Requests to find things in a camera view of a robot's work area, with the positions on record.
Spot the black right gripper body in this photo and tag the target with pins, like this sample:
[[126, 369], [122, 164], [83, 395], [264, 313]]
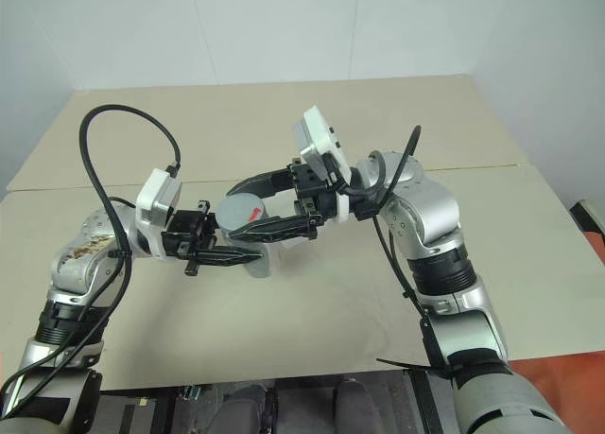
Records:
[[309, 202]]

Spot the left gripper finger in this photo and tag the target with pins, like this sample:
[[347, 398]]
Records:
[[222, 257]]

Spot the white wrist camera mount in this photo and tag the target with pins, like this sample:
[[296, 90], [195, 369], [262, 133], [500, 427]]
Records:
[[316, 131], [151, 193]]

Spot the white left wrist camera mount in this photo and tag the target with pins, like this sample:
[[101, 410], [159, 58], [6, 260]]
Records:
[[151, 193]]

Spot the grey jar lid red mark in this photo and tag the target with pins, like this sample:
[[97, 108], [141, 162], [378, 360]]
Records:
[[238, 212]]

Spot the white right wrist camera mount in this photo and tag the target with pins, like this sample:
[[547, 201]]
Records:
[[316, 131]]

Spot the black flat platform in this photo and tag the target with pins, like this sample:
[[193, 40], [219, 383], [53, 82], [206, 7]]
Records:
[[137, 415]]

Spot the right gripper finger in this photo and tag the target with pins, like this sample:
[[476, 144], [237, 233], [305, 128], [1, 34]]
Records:
[[269, 181], [279, 228]]

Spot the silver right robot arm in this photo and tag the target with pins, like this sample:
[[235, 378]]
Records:
[[439, 212]]

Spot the dark rounded shape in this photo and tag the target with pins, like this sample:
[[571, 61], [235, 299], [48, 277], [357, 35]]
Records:
[[248, 408]]

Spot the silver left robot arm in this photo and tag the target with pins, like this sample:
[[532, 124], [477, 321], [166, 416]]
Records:
[[75, 268]]

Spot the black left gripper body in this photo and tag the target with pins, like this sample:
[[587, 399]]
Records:
[[186, 230]]

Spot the red object with black edge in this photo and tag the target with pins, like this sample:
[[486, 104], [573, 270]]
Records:
[[591, 230]]

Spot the translucent white jar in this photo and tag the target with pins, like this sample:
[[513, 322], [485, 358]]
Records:
[[264, 269]]

